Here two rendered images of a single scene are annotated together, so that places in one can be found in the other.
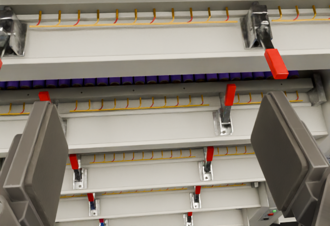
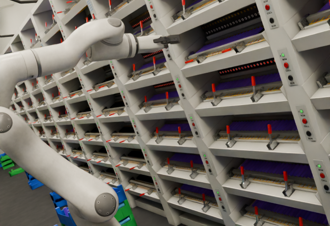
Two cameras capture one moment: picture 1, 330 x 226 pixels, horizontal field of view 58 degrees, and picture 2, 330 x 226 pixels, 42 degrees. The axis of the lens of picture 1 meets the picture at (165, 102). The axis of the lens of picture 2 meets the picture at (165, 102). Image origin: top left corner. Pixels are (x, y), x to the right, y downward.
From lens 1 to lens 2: 158 cm
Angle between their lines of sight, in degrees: 74
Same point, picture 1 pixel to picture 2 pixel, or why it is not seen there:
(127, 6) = (221, 48)
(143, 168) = (253, 143)
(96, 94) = (231, 90)
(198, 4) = (233, 44)
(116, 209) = (253, 188)
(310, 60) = (251, 55)
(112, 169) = (243, 142)
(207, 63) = (230, 60)
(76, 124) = (223, 100)
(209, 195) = (299, 192)
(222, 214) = not seen: outside the picture
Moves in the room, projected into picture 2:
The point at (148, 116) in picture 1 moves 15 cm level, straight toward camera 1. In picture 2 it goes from (240, 98) to (210, 111)
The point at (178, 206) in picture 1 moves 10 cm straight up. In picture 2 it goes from (279, 194) to (271, 170)
